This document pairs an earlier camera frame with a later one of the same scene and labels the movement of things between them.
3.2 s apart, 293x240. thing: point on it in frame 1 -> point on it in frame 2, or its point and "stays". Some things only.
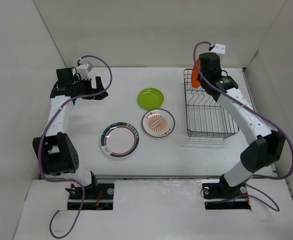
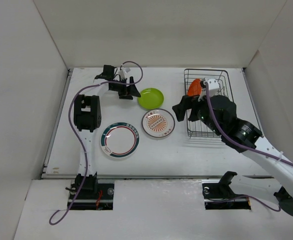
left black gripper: (99, 87) -> (127, 92)
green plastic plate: (150, 98) stays
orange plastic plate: (195, 82) -> (195, 88)
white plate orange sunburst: (158, 122) stays
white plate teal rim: (119, 140) stays
